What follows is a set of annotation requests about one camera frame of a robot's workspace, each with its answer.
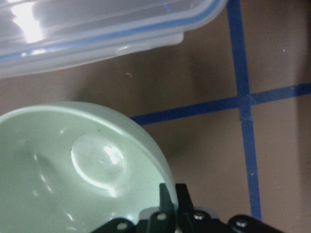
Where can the clear plastic food container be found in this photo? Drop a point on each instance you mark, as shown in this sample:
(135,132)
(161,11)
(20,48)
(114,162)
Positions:
(45,35)

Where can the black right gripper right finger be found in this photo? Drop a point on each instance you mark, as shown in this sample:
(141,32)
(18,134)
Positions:
(192,219)

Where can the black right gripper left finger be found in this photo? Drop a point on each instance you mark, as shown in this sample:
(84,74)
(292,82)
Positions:
(163,220)

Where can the green bowl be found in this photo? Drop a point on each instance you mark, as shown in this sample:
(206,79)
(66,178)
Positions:
(70,167)

